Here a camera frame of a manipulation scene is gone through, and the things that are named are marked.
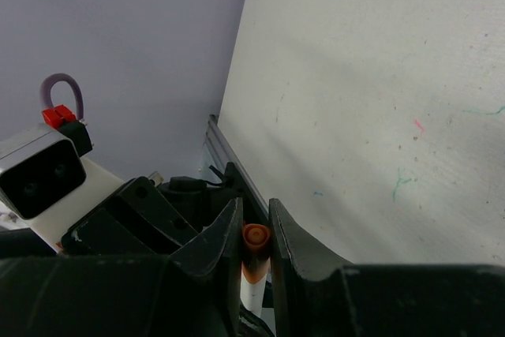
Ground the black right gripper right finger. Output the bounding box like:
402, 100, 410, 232
269, 199, 504, 336

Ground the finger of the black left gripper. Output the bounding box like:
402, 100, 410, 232
61, 177, 198, 255

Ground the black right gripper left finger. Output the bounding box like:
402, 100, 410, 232
1, 199, 243, 336

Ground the orange capped white marker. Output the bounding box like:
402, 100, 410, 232
240, 223, 271, 317

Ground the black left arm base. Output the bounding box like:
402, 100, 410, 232
157, 165, 244, 232

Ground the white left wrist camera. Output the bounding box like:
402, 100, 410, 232
1, 124, 125, 253

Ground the aluminium mounting rail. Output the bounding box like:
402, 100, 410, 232
204, 114, 268, 224

